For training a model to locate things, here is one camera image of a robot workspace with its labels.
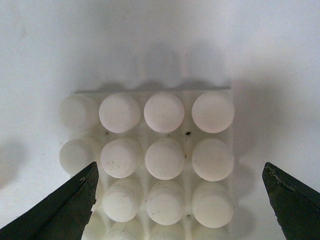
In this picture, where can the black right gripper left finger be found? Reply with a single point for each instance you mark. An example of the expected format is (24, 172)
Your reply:
(62, 215)

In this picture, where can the white studded base plate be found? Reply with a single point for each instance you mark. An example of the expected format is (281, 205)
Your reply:
(165, 162)

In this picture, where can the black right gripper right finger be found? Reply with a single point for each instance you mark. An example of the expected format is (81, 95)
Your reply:
(296, 205)

